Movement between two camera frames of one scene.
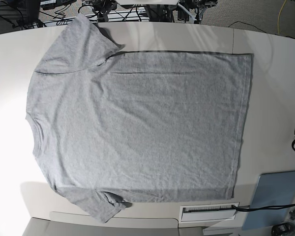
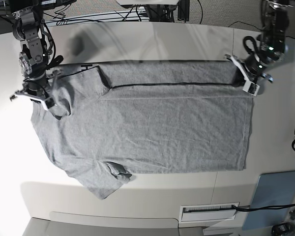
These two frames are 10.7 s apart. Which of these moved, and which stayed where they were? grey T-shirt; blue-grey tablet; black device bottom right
Moved: grey T-shirt
Stayed: blue-grey tablet; black device bottom right
